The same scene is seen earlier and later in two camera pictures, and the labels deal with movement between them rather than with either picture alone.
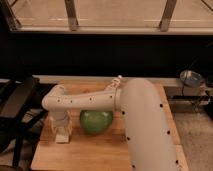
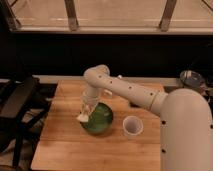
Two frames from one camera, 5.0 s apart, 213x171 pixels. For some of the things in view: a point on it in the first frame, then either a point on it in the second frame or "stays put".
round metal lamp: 191,78 stays put
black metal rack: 24,102 stays put
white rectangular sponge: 62,138 to 83,117
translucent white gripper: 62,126 to 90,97
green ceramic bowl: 96,122 stays put
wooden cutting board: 86,151 stays put
